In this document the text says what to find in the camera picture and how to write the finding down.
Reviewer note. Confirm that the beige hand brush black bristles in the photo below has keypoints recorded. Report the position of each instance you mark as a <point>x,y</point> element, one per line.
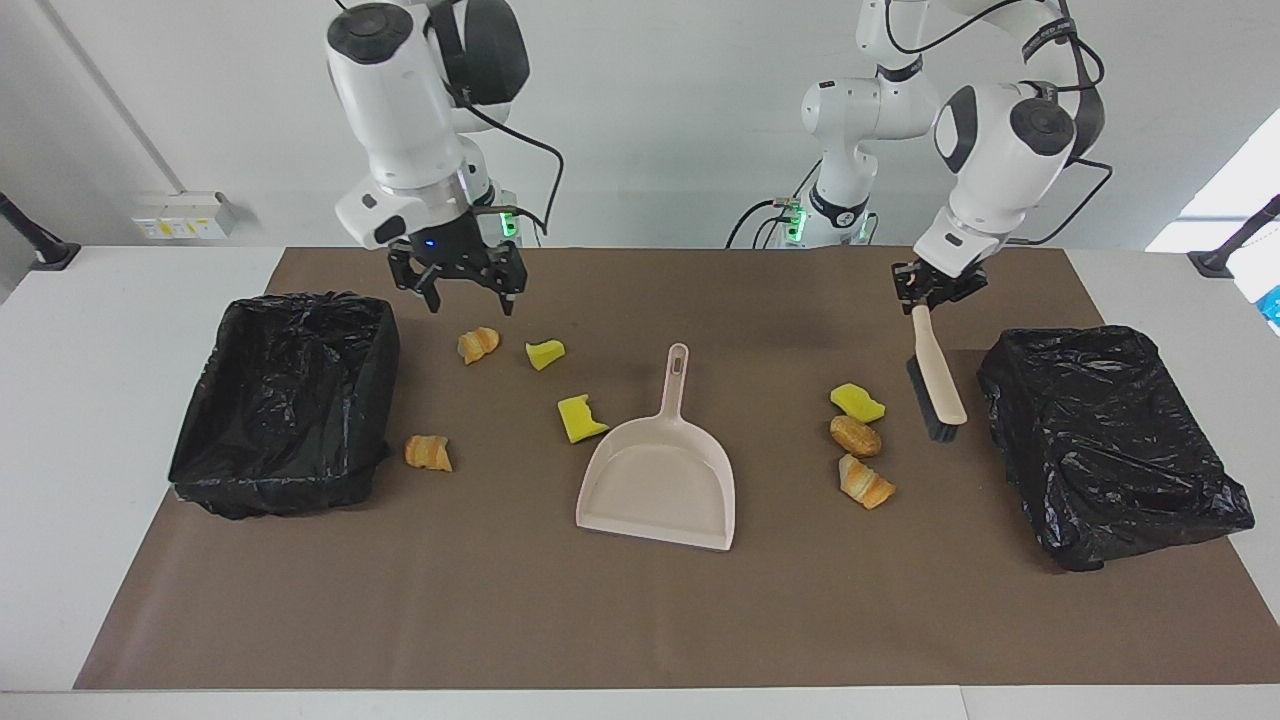
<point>940,370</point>

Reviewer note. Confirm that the notched yellow sponge piece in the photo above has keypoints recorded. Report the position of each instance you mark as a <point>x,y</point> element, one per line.
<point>580,420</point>

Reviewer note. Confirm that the brown bread roll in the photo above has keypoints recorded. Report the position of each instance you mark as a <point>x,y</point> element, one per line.
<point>855,436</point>

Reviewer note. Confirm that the bin with black bag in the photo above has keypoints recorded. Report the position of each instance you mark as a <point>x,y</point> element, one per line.
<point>1100,440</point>
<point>280,400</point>

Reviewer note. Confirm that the pink plastic dustpan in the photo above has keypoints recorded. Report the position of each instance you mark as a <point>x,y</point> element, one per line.
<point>655,480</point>

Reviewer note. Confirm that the blue packet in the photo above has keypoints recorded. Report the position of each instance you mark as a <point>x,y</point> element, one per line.
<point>1272,305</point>

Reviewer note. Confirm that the white wall socket box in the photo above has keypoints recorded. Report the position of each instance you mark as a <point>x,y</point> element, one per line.
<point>185,215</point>

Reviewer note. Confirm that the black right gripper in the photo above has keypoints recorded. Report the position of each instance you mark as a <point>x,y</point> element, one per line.
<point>450,250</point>

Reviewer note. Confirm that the croissant piece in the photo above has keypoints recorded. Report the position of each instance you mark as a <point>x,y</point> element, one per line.
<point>428,453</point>
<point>478,345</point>
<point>866,483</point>

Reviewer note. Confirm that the black clamp stand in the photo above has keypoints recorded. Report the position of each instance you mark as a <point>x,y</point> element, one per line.
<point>1225,258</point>
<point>45,250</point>

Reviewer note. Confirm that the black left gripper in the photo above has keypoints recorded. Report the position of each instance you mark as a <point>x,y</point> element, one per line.
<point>950,283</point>

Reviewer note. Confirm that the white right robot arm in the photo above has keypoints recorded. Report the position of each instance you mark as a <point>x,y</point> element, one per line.
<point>400,100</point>

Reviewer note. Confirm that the small yellow green sponge piece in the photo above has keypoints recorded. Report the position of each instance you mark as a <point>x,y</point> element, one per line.
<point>545,354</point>

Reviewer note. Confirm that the brown table mat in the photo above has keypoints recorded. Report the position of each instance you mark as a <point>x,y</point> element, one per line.
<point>640,620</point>

